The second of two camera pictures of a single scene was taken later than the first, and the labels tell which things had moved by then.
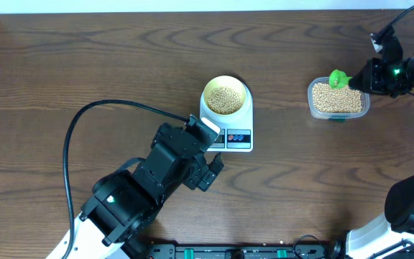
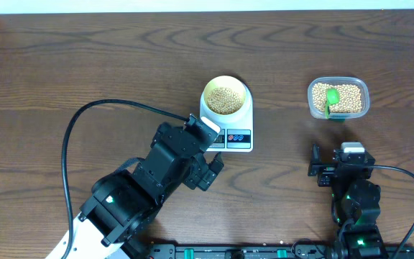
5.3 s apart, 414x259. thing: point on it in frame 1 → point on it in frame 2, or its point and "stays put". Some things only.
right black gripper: [372, 84] → [326, 169]
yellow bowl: [224, 94] stays put
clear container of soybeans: [326, 102] stays put
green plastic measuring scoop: [338, 79] → [333, 97]
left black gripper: [199, 173] stays put
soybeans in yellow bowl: [223, 101] stays put
